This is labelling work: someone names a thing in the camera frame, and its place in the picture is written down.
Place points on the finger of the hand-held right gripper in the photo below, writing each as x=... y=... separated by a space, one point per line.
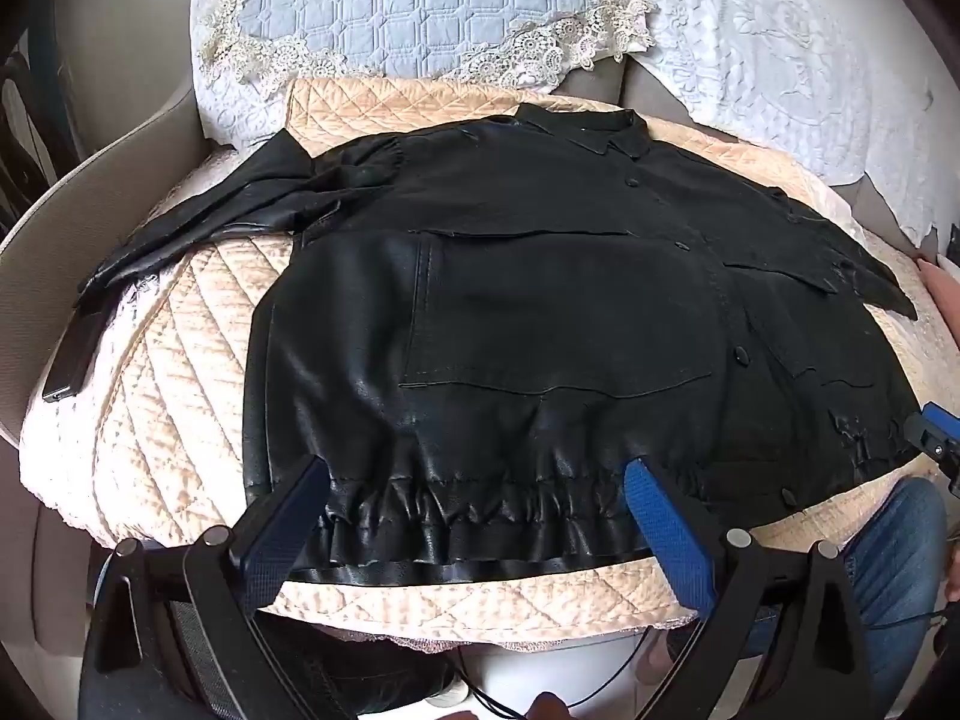
x=936 y=424

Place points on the grey sofa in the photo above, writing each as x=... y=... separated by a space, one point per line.
x=112 y=165

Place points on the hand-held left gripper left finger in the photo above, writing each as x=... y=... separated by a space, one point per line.
x=281 y=532

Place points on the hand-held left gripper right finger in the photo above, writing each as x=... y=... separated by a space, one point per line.
x=667 y=525

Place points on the white plastic object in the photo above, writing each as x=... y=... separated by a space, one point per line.
x=570 y=667

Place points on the white embossed lace cover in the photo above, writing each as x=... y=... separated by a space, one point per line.
x=787 y=52

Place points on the white lace seat cover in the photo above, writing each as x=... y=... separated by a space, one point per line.
x=67 y=465

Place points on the blue quilted lace-trimmed cover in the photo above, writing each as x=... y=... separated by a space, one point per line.
x=420 y=0

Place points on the person's leg in blue jeans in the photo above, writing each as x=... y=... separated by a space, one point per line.
x=892 y=562

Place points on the black leather jacket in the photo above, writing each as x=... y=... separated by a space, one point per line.
x=525 y=315

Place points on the beige quilted mat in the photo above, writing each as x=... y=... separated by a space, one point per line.
x=195 y=427

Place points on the black phone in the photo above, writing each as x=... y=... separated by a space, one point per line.
x=71 y=360

